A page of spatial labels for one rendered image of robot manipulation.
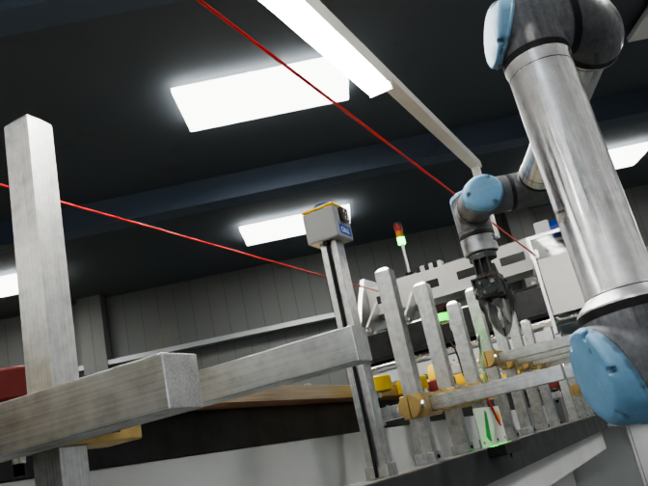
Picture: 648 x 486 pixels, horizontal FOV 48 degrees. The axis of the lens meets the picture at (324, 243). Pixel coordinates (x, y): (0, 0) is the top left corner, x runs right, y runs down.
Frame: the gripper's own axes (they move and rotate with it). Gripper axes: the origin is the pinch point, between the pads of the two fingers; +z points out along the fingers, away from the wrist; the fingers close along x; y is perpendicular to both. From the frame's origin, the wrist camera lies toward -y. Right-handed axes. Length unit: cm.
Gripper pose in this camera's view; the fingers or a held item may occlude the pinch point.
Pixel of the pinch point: (505, 331)
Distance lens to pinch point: 190.7
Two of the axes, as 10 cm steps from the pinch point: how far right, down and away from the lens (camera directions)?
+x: 8.7, -3.1, -3.9
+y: -4.5, -1.7, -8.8
